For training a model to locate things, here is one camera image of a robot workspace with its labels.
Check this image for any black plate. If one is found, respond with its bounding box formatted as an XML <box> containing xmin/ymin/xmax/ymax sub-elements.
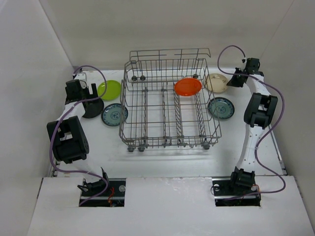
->
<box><xmin>83</xmin><ymin>98</ymin><xmax>104</xmax><ymax>119</ymax></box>

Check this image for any cream plate with markings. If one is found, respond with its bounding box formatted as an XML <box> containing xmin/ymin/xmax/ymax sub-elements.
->
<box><xmin>204</xmin><ymin>73</ymin><xmax>228</xmax><ymax>93</ymax></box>

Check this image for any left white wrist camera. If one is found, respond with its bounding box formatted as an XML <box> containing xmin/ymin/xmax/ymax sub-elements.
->
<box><xmin>72</xmin><ymin>72</ymin><xmax>87</xmax><ymax>82</ymax></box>

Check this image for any lime green plate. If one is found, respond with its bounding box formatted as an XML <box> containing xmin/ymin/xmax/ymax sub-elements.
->
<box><xmin>97</xmin><ymin>80</ymin><xmax>121</xmax><ymax>101</ymax></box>

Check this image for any grey wire dish rack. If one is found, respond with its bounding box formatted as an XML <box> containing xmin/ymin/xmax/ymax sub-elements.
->
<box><xmin>119</xmin><ymin>48</ymin><xmax>221</xmax><ymax>152</ymax></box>

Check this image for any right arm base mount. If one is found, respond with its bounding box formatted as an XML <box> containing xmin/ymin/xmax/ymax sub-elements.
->
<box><xmin>210</xmin><ymin>178</ymin><xmax>261</xmax><ymax>207</ymax></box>

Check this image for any blue floral plate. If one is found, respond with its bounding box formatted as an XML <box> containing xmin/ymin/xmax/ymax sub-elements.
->
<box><xmin>101</xmin><ymin>103</ymin><xmax>128</xmax><ymax>127</ymax></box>
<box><xmin>208</xmin><ymin>97</ymin><xmax>235</xmax><ymax>120</ymax></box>

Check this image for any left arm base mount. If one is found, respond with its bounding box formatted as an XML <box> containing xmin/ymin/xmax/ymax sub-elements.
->
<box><xmin>77</xmin><ymin>178</ymin><xmax>126</xmax><ymax>207</ymax></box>

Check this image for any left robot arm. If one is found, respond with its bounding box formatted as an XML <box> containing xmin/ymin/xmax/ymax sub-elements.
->
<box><xmin>47</xmin><ymin>74</ymin><xmax>222</xmax><ymax>164</ymax></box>

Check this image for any orange plate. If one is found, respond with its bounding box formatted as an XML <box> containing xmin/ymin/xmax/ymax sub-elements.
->
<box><xmin>174</xmin><ymin>78</ymin><xmax>202</xmax><ymax>96</ymax></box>

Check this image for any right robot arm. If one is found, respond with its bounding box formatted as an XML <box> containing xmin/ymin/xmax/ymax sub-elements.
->
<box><xmin>227</xmin><ymin>58</ymin><xmax>278</xmax><ymax>189</ymax></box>

